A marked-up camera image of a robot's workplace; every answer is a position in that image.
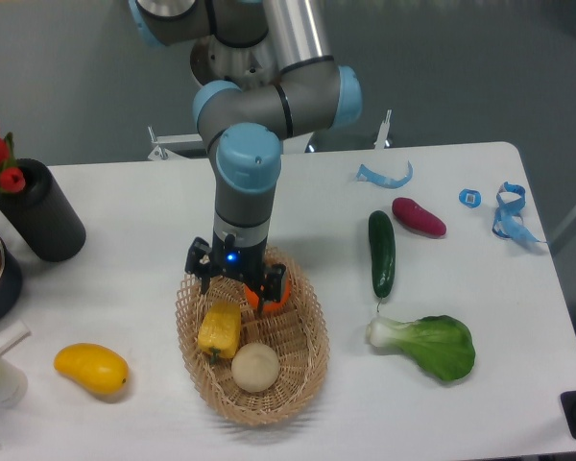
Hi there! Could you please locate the yellow bell pepper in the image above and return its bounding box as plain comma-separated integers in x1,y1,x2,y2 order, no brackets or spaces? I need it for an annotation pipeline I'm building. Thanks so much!
197,302,241,364

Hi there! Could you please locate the yellow mango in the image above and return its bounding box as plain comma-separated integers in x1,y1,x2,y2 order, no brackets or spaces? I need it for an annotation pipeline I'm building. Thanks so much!
54,343,130,396

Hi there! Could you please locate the green bok choy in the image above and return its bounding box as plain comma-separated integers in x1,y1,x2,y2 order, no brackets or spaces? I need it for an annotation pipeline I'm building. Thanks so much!
366,315,476,382

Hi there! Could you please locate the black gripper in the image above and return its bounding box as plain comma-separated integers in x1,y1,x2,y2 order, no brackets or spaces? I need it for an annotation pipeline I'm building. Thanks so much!
184,233,287,318

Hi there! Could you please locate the woven wicker basket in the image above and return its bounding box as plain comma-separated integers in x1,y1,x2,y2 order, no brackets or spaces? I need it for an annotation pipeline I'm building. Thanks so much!
176,247,329,426

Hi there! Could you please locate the purple sweet potato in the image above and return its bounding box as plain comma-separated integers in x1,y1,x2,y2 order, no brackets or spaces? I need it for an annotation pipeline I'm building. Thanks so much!
392,197,446,238

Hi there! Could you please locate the green cucumber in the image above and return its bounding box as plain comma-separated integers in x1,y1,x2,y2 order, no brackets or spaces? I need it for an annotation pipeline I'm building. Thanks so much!
368,210,396,300

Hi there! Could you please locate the black ribbed vase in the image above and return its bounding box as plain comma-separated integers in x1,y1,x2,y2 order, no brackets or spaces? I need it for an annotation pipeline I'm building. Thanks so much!
0,158,86,262

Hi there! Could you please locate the blue curved strip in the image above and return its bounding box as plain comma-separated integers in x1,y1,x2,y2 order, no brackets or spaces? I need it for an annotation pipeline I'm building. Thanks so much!
355,161,414,189

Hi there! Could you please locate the orange fruit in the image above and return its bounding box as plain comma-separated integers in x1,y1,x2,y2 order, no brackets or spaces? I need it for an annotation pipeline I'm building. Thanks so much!
243,273,292,313

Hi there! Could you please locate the beige round bun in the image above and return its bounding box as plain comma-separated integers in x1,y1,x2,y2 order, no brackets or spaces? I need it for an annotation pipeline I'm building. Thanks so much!
231,343,280,393

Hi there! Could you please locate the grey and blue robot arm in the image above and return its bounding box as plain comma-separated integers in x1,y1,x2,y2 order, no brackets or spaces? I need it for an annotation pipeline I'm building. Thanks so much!
130,1,363,304

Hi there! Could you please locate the white flat block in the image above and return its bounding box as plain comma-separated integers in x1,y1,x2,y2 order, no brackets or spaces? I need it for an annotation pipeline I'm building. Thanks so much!
0,321,31,355

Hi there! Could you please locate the white cylinder bottle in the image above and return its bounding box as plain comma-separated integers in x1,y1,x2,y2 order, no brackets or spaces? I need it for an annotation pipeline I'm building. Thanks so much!
0,356,28,407

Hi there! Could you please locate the blue ribbon strap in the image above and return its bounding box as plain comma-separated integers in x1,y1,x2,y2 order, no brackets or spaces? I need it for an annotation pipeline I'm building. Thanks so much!
491,181,548,246

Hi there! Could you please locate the small blue tape roll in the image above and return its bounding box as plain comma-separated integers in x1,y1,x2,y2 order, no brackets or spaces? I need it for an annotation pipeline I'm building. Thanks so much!
458,188,482,209

